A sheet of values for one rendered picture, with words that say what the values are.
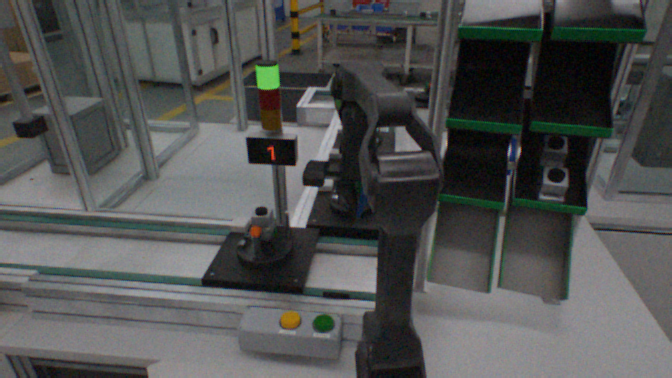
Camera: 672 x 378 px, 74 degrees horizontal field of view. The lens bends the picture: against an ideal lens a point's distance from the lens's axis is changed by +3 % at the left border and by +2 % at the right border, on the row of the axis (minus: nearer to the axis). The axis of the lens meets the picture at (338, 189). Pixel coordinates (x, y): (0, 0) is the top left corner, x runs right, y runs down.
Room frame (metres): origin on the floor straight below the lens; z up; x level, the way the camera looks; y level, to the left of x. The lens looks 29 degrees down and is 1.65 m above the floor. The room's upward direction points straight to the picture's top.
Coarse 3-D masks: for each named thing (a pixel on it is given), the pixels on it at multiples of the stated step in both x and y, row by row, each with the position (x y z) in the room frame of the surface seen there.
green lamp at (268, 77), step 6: (258, 66) 1.00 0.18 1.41; (276, 66) 1.01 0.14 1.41; (258, 72) 1.00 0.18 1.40; (264, 72) 0.99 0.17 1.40; (270, 72) 0.99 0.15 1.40; (276, 72) 1.01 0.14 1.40; (258, 78) 1.00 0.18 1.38; (264, 78) 0.99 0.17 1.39; (270, 78) 0.99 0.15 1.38; (276, 78) 1.00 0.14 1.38; (258, 84) 1.00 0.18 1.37; (264, 84) 0.99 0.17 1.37; (270, 84) 0.99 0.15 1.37; (276, 84) 1.00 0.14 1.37
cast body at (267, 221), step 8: (256, 208) 0.91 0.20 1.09; (264, 208) 0.91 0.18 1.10; (272, 208) 0.92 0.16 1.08; (256, 216) 0.89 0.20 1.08; (264, 216) 0.89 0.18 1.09; (272, 216) 0.91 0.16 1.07; (256, 224) 0.88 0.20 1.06; (264, 224) 0.88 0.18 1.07; (272, 224) 0.91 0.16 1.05; (264, 232) 0.87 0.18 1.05; (272, 232) 0.90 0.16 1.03; (264, 240) 0.87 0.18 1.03
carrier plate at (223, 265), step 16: (304, 240) 0.95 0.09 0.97; (224, 256) 0.88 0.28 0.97; (304, 256) 0.88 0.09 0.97; (208, 272) 0.82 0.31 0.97; (224, 272) 0.82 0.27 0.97; (240, 272) 0.82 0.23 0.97; (256, 272) 0.82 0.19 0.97; (272, 272) 0.82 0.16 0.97; (288, 272) 0.82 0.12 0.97; (304, 272) 0.82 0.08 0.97; (240, 288) 0.79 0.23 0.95; (256, 288) 0.78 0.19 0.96; (272, 288) 0.78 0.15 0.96; (288, 288) 0.77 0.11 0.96; (304, 288) 0.78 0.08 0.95
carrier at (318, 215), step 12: (324, 192) 1.21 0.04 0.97; (324, 204) 1.13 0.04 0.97; (336, 204) 1.10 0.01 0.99; (312, 216) 1.07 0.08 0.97; (324, 216) 1.07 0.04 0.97; (336, 216) 1.06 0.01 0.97; (348, 216) 1.06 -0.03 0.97; (372, 216) 1.07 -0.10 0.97; (324, 228) 1.02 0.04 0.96; (336, 228) 1.01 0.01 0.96; (348, 228) 1.01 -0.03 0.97; (360, 228) 1.01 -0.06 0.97; (372, 228) 1.00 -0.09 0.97
